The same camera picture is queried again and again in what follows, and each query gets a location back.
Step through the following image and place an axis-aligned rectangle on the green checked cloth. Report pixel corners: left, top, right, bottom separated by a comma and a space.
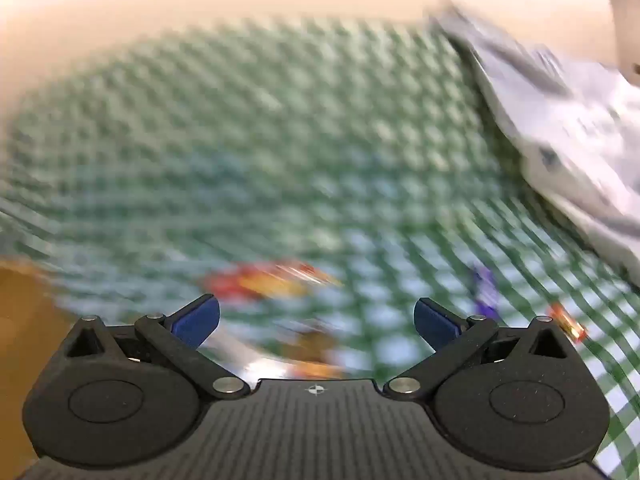
0, 15, 640, 480

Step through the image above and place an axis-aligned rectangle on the clear red-edged snack packet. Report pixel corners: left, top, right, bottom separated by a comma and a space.
547, 302, 587, 342

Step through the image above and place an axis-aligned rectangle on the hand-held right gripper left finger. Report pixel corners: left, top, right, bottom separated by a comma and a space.
65, 294, 251, 401

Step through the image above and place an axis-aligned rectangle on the white plastic bag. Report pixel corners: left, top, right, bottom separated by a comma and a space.
425, 0, 640, 281

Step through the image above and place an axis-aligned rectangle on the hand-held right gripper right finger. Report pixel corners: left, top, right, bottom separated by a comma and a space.
382, 297, 571, 402

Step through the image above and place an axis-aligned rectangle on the red snack packet orange print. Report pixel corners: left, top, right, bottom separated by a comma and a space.
200, 259, 346, 306

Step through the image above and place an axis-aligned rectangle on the purple snack bar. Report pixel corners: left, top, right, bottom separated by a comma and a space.
470, 262, 501, 321

